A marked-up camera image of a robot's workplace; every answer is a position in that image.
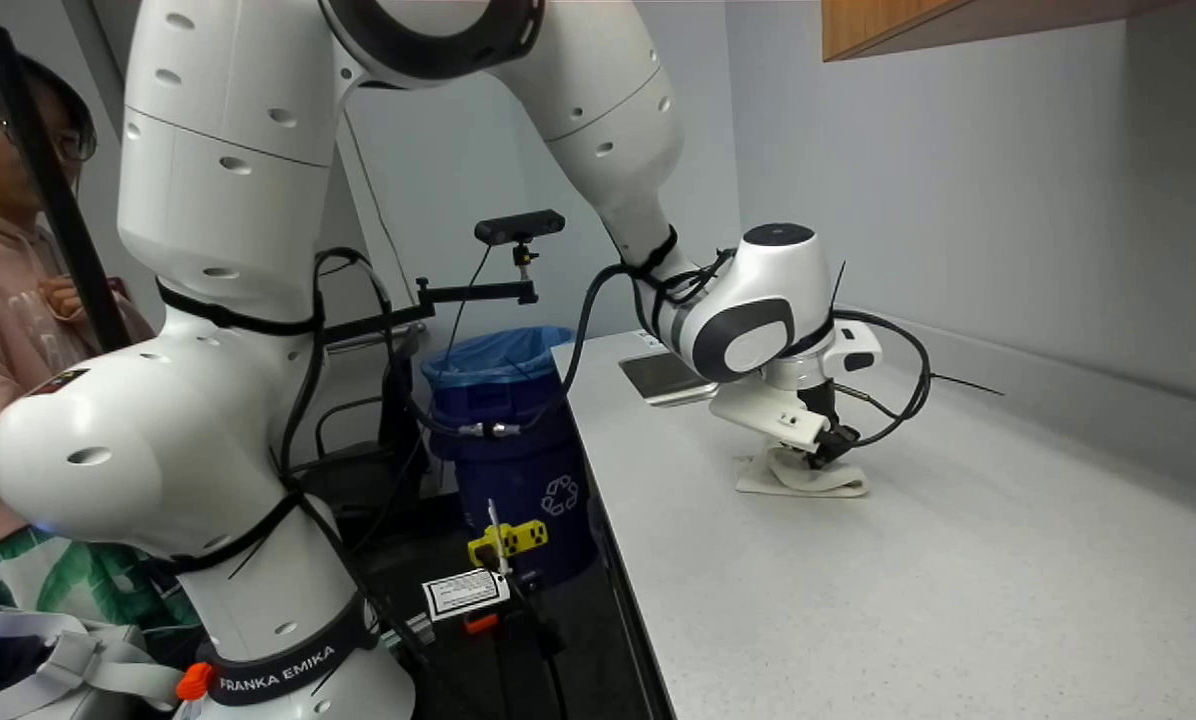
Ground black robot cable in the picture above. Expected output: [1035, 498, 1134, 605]
[808, 307, 937, 464]

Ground blue recycling bin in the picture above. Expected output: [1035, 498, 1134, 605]
[425, 327, 598, 584]

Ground wooden wall cabinet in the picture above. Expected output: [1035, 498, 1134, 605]
[820, 0, 1172, 59]

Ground checkered calibration board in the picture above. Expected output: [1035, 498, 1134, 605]
[620, 351, 714, 407]

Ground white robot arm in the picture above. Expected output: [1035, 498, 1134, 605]
[0, 0, 838, 720]

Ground person in pink hoodie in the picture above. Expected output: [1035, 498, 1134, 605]
[0, 32, 159, 720]

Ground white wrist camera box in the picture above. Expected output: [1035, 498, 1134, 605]
[825, 321, 883, 374]

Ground yellow clamp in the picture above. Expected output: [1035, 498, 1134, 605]
[470, 516, 547, 572]

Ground beige cloth towel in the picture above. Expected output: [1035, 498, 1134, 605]
[733, 446, 869, 498]

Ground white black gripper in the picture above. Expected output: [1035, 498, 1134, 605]
[708, 374, 832, 450]

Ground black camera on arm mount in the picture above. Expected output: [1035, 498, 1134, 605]
[325, 209, 565, 342]

